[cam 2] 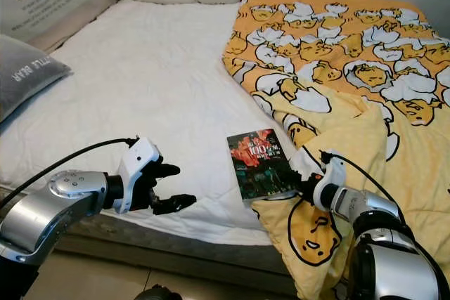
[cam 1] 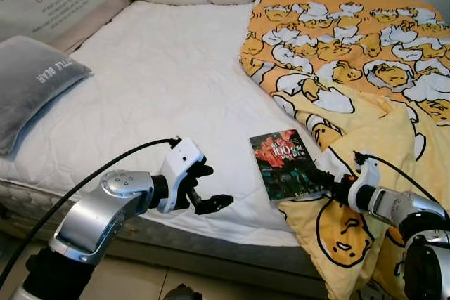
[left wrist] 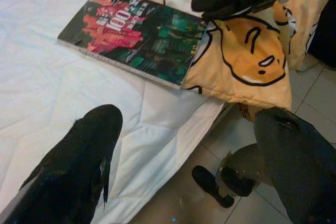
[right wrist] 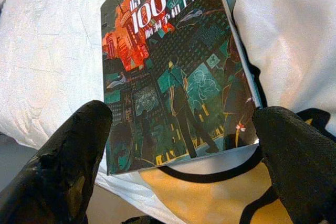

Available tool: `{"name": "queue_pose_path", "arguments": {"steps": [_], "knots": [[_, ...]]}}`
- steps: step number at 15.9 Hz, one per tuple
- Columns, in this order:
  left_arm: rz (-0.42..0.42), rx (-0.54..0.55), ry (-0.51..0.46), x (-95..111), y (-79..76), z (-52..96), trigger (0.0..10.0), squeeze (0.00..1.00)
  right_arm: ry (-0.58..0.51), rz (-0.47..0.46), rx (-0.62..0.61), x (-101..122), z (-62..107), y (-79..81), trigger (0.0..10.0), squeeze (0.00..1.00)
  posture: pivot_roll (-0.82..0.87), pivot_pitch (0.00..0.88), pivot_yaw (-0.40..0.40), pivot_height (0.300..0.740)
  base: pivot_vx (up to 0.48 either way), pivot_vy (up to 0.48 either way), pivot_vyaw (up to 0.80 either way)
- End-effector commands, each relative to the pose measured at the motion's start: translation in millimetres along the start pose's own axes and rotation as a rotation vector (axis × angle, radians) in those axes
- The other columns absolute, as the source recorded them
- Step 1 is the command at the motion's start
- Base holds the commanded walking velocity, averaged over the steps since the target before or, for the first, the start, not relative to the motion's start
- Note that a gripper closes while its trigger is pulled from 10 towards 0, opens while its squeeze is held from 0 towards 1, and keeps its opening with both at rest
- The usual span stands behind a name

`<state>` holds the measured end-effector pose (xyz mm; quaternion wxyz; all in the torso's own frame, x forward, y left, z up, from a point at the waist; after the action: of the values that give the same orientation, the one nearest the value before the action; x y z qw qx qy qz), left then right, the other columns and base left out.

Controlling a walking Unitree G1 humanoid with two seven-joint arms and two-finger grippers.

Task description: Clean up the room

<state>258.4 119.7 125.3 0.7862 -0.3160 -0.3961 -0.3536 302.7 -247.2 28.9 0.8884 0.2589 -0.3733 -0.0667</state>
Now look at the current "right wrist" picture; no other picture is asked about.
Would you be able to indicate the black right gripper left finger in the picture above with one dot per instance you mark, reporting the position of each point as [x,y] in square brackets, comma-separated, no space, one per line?
[57,171]

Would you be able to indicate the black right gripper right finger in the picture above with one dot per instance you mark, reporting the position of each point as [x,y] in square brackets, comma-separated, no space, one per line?
[304,171]

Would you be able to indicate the yellow cartoon print blanket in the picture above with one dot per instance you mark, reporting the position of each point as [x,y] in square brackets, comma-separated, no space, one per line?
[210,195]

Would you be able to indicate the dark book with red cover art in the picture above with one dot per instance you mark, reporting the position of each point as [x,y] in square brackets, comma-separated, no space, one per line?
[170,77]

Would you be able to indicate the white quilted mattress pad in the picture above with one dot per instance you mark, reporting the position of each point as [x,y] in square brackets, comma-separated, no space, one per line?
[47,51]

